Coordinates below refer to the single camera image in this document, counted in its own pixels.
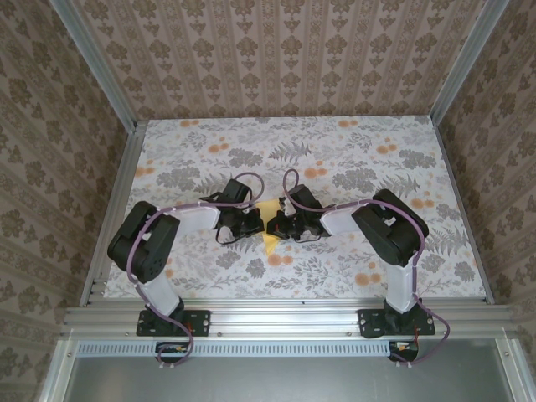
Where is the yellow cloth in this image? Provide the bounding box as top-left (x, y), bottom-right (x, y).
top-left (255, 197), bottom-right (286, 257)

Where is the grey sheet metal panel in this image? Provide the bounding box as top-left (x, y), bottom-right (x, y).
top-left (39, 338), bottom-right (524, 402)

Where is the floral patterned table cover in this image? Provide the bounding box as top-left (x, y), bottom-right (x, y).
top-left (102, 117), bottom-right (489, 301)

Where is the long aluminium mounting beam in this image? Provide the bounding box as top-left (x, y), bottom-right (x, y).
top-left (60, 304), bottom-right (518, 338)

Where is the small black connector board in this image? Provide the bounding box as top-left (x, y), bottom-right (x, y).
top-left (387, 340), bottom-right (420, 363)
top-left (155, 341), bottom-right (195, 364)

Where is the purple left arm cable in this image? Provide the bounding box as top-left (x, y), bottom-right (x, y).
top-left (127, 171), bottom-right (265, 372)

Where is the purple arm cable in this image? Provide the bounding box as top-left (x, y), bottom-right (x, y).
top-left (127, 171), bottom-right (265, 372)
top-left (282, 168), bottom-right (452, 369)

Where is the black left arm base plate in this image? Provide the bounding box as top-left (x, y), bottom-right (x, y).
top-left (137, 308), bottom-right (211, 338)

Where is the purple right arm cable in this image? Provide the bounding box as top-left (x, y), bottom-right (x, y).
top-left (282, 168), bottom-right (452, 369)

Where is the aluminium side rail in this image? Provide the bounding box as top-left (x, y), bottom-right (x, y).
top-left (430, 119), bottom-right (496, 306)
top-left (79, 121), bottom-right (148, 307)

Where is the grey slotted cable duct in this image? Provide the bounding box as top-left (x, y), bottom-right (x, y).
top-left (77, 341), bottom-right (394, 357)

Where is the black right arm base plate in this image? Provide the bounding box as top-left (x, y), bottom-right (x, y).
top-left (358, 308), bottom-right (436, 338)

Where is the aluminium corner post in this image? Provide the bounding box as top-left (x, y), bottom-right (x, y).
top-left (49, 0), bottom-right (140, 131)
top-left (429, 0), bottom-right (513, 123)

